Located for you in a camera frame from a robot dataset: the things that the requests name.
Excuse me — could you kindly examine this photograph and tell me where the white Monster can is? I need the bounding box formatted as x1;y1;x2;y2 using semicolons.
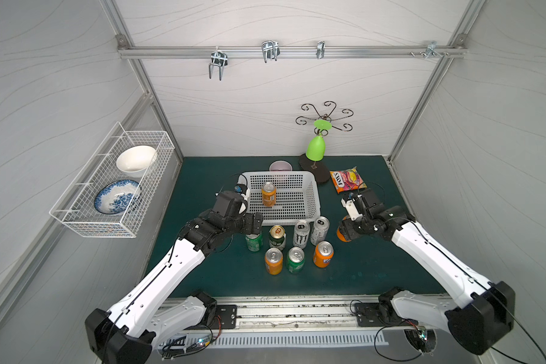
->
310;216;330;246
293;220;310;250

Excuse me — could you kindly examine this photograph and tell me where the orange Fanta can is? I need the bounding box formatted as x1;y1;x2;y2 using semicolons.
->
312;241;334;268

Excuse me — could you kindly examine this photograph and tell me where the green beer can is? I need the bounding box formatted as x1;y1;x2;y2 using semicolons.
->
269;225;286;251

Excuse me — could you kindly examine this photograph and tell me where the white plastic basket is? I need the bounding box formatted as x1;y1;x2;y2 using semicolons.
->
238;171;321;226

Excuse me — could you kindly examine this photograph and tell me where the green Sprite can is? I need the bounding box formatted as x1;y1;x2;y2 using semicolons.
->
287;247;305;274

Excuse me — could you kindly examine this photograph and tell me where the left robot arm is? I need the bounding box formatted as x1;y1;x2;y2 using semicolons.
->
85;185;263;363

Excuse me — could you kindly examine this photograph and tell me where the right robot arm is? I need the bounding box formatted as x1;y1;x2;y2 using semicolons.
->
337;189;516;356

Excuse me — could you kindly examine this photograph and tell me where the colourful snack bag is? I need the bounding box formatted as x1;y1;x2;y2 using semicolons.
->
329;167;367;194

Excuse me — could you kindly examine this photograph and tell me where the pink bowl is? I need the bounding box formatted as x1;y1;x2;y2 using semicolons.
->
269;160;293;171

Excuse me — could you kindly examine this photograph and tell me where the green plastic wine glass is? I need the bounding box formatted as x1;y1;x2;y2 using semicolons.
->
306;119;332;162

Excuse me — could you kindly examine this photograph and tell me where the white ceramic bowl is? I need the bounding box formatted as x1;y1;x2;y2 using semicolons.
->
115;146;157;178

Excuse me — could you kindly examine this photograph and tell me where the blue patterned plate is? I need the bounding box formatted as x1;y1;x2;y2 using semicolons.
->
94;179;141;215

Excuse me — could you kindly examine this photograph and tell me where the double metal hook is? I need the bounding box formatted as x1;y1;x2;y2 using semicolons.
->
209;50;228;80

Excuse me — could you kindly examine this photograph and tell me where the metal loop hook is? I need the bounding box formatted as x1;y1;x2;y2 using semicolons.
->
261;40;281;63

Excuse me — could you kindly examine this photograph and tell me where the small metal hook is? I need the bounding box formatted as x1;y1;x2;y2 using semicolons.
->
316;41;325;59

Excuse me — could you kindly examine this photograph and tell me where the right metal hook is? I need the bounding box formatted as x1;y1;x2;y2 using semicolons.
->
409;41;450;59

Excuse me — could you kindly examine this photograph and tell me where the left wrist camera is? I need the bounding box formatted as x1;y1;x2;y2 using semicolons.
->
234;183;250;215

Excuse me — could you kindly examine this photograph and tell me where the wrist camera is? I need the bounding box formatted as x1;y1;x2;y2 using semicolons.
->
341;199;362;221
234;183;250;215

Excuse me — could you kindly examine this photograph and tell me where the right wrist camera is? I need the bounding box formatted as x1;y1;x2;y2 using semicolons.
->
341;199;362;221

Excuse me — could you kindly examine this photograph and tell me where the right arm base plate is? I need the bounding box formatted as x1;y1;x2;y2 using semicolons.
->
349;300;418;327

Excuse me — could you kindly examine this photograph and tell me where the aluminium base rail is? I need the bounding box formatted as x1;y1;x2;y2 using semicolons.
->
108;294;483;335

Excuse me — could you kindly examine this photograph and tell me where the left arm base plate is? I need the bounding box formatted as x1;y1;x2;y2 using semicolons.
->
211;304;238;331

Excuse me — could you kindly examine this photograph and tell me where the white wire wall basket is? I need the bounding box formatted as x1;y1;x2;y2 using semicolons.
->
49;123;174;238

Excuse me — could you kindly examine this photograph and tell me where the aluminium top rail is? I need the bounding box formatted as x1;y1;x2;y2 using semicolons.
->
118;44;468;61

